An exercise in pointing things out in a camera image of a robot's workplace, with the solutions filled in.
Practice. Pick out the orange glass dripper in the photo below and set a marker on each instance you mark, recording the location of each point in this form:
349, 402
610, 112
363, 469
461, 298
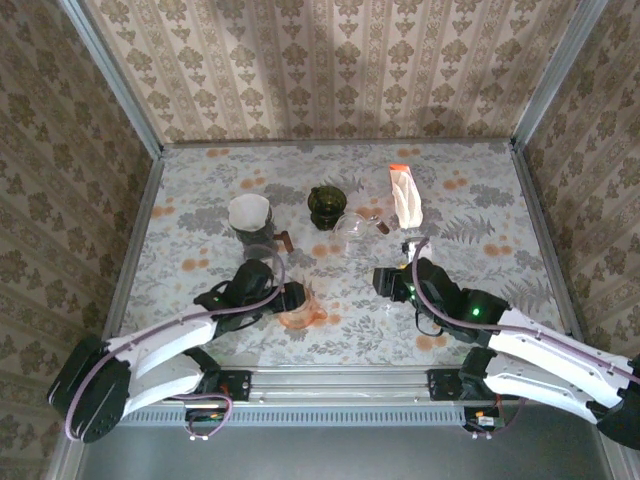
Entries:
300, 320

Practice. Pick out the white paper coffee filter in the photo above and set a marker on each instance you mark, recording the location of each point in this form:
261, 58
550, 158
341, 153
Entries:
247, 212

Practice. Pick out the green glass dripper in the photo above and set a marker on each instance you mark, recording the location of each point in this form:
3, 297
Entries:
326, 205

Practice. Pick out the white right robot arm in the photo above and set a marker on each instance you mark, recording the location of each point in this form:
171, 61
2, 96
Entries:
540, 350

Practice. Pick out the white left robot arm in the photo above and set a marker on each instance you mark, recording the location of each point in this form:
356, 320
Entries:
160, 332

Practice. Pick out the coffee filter package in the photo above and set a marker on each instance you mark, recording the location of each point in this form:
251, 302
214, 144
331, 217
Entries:
407, 200

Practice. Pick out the floral tablecloth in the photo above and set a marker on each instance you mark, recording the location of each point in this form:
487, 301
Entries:
200, 165

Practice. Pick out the small circuit board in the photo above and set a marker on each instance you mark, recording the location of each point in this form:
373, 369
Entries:
482, 420
205, 417

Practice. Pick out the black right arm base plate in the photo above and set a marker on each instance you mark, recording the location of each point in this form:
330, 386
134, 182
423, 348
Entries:
442, 385

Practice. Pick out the aluminium mounting rail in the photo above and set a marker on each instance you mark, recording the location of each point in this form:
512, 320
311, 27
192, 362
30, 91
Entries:
340, 385

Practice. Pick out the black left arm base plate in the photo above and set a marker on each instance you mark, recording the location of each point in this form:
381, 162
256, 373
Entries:
237, 385

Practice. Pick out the aluminium table side rail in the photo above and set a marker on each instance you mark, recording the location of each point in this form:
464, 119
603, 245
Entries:
547, 250
131, 250

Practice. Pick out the aluminium frame post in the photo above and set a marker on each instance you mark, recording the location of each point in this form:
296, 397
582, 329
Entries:
557, 75
114, 80

